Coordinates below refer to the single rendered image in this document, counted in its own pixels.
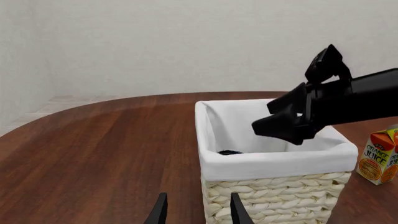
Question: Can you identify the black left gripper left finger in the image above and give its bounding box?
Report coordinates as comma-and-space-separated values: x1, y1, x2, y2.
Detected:
143, 192, 169, 224

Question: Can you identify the woven basket with white lining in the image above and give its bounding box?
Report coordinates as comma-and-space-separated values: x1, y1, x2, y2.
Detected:
195, 98, 359, 224

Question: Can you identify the dark round tin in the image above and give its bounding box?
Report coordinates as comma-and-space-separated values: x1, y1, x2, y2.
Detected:
217, 149, 243, 157

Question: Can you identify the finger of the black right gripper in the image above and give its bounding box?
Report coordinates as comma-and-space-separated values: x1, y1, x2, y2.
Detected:
266, 82, 308, 116
251, 110, 304, 146

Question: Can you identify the orange juice carton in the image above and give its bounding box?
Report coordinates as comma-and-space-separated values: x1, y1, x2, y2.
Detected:
356, 124, 398, 186

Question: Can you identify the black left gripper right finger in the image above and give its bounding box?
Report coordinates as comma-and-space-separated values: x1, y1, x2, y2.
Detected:
230, 192, 254, 224

